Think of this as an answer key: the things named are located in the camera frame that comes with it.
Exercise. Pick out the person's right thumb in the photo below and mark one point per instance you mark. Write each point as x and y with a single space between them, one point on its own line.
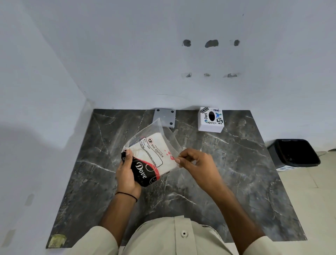
183 162

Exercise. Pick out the black waste bin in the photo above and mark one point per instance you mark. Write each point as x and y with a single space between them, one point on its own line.
296 153

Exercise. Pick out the person's right hand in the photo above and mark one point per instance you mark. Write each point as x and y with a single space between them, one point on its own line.
203 170

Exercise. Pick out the person's left thumb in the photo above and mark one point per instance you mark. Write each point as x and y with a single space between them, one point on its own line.
128 159

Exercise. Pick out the beige shirt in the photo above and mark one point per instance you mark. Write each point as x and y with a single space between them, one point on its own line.
168 239

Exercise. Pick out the white stickered tissue box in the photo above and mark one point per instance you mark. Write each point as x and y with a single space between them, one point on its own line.
210 126

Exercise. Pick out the person's left forearm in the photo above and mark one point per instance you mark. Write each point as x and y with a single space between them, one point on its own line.
118 218

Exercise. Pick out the person's right forearm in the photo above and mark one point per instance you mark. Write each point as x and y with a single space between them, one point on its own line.
236 218

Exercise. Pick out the person's left hand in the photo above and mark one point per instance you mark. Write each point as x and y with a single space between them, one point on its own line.
125 178

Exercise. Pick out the black wrist band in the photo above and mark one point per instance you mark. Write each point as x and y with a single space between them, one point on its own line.
128 195

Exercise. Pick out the clear plastic tissue packet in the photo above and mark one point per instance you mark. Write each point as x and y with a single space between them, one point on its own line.
154 155

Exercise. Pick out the worn yellow sticker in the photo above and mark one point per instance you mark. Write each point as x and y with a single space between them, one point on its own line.
57 241

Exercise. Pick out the grey metal bracket plate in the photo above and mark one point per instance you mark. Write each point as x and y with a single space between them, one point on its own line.
164 117

